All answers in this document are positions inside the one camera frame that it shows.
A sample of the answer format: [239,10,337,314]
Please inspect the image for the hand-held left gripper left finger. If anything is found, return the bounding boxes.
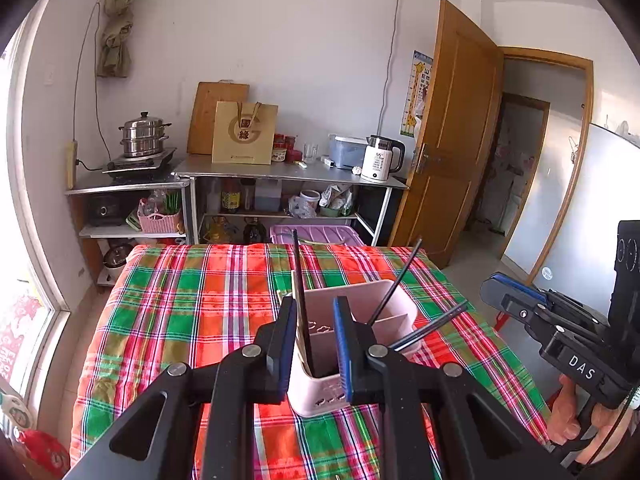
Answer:
[65,296,301,480]

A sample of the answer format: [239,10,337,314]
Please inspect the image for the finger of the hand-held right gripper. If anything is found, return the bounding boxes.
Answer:
[487,272,551,307]
[479,279,562,337]

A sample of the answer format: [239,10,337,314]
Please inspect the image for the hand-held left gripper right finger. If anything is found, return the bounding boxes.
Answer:
[332,296,576,480]

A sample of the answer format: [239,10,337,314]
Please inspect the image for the pink utensil basket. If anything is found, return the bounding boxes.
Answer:
[287,280,426,417]

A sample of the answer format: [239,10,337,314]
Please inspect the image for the black chopstick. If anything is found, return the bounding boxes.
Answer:
[387,300,468,348]
[395,305,471,354]
[291,229,316,378]
[367,237,424,325]

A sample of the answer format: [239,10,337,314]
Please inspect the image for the person's right hand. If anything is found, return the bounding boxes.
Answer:
[546,374,640,453]

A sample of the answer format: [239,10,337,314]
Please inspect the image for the grey refrigerator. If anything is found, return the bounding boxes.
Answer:
[501,122,640,313]

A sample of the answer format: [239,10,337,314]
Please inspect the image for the plaid tablecloth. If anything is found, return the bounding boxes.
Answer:
[70,242,551,480]

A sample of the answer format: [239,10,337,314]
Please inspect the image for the purple storage box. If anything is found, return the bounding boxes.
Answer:
[270,225,367,248]

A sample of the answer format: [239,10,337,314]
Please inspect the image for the white plastic bag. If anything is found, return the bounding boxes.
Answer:
[288,194,318,219]

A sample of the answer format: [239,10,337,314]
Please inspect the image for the dark sauce bottle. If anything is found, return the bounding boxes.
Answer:
[221,180,242,213]

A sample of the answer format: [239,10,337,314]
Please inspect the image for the wooden door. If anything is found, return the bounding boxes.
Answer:
[389,0,504,269]

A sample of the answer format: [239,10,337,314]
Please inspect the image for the metal kitchen table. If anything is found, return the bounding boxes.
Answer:
[171,154,409,247]

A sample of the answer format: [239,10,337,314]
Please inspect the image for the small pink woven basket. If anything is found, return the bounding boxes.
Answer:
[137,209,184,234]

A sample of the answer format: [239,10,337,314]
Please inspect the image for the white electric kettle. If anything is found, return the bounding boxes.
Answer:
[361,135,406,184]

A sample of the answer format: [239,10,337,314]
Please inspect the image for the steel rice cooker pot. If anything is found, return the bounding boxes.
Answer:
[102,242,135,275]

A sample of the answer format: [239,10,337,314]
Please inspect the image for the red jars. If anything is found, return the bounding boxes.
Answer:
[272,134,300,163]

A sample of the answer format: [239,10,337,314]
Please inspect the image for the blue lid plastic container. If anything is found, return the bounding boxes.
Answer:
[329,135,369,170]

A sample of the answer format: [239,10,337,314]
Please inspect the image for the tan paper bag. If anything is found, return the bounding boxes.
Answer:
[212,101,279,165]

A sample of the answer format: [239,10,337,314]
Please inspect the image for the black kitchen appliance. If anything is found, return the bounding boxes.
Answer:
[87,194,132,227]

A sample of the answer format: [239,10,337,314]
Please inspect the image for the metal side shelf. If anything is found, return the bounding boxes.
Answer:
[64,179,193,288]

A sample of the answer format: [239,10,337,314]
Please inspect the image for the black induction cooker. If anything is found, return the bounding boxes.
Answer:
[102,147,179,182]

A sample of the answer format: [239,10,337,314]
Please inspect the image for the wooden cutting board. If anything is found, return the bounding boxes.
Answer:
[187,81,250,156]

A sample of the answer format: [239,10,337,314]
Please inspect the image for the steel steamer pot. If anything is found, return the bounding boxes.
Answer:
[119,111,172,159]

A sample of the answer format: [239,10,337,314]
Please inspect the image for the red plastic bag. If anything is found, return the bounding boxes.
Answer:
[14,429,72,477]

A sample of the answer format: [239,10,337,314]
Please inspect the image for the tied beige curtain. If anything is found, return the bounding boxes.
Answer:
[96,0,147,79]

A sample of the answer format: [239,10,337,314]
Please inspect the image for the wall poster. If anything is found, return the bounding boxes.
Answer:
[400,50,434,139]

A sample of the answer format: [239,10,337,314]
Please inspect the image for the grey wall cable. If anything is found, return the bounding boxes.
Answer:
[377,0,402,137]

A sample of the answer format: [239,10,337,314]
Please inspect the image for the thin black cable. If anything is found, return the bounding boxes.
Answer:
[73,2,113,173]

